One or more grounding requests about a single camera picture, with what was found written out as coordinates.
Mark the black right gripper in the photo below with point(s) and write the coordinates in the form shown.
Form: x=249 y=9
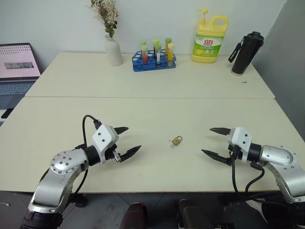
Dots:
x=236 y=152

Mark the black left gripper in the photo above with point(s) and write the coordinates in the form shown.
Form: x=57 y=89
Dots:
x=109 y=155

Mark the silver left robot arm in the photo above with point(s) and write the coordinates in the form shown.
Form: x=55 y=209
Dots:
x=59 y=176

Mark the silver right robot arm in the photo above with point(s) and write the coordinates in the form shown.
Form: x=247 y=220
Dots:
x=281 y=157

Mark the small brass padlock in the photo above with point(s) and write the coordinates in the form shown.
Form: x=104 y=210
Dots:
x=176 y=141

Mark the black table caster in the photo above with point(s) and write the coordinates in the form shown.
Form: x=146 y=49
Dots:
x=80 y=200

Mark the dark rounded shape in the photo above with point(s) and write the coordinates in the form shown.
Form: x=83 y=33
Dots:
x=136 y=215
x=193 y=214

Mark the blue test tube rack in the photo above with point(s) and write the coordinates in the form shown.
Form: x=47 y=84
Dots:
x=143 y=65

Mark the green-capped tube red liquid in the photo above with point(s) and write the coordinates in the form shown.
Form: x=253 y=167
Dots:
x=145 y=55

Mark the white ceramic vase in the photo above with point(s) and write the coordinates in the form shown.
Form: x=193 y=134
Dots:
x=114 y=51

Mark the green-capped tube white label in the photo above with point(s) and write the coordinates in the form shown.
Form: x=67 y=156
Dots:
x=158 y=56

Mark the cream-capped tube yellow liquid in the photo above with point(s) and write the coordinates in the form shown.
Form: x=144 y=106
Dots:
x=171 y=55

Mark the green-capped empty tube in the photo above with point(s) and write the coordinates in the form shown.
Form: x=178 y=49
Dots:
x=142 y=42

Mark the green-capped tube dark liquid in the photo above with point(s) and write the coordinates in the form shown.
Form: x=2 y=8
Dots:
x=155 y=43

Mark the yellow detergent pump bottle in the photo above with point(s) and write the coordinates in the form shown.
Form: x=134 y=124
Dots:
x=209 y=40

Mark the green-capped tube orange liquid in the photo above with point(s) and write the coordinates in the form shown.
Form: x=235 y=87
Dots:
x=168 y=44

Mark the dried flower bunch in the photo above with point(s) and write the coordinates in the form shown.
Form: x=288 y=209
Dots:
x=106 y=14

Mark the open grey laptop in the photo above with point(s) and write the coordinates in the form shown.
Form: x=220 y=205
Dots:
x=16 y=69

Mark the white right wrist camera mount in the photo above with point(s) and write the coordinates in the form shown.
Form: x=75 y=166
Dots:
x=241 y=139

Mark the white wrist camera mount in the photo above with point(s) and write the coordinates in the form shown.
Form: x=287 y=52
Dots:
x=241 y=139
x=102 y=138

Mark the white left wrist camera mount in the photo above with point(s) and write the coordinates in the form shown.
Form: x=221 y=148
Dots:
x=102 y=138

